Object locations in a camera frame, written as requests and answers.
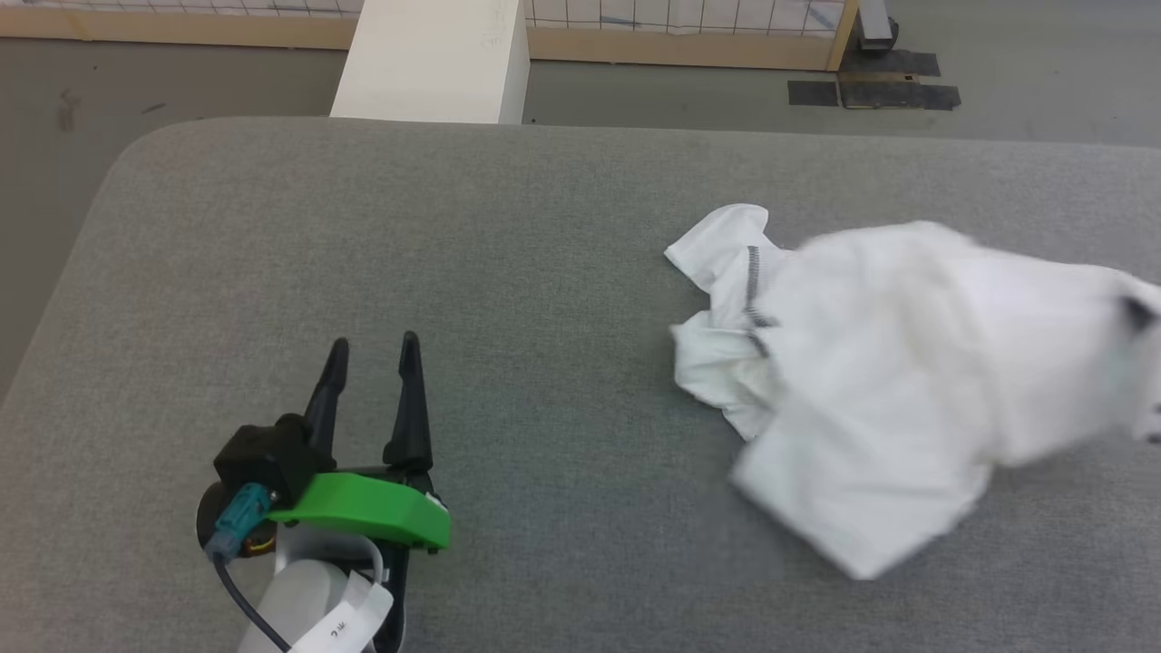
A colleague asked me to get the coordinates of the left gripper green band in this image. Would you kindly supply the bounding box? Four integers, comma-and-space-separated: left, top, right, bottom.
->
196, 330, 453, 653

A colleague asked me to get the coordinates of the white sports shirt grey stitching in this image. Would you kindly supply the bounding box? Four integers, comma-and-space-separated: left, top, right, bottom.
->
664, 203, 1161, 582

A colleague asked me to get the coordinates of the white rectangular box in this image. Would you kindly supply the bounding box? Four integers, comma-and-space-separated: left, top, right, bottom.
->
329, 0, 532, 126

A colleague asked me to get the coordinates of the small black floor tape patch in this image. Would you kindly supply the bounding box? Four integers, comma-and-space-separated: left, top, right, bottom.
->
786, 80, 841, 109

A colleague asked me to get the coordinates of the long black floor tape patch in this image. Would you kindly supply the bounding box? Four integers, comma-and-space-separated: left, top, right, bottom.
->
839, 82, 962, 112

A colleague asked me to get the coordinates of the grey metal screen foot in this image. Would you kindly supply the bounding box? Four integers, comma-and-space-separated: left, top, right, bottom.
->
856, 0, 900, 52

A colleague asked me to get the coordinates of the left arm teal-plug black cable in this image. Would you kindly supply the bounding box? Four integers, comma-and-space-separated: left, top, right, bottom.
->
203, 482, 293, 653

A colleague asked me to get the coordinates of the lemon print screen wooden frame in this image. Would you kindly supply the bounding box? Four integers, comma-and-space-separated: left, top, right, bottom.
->
0, 0, 861, 73

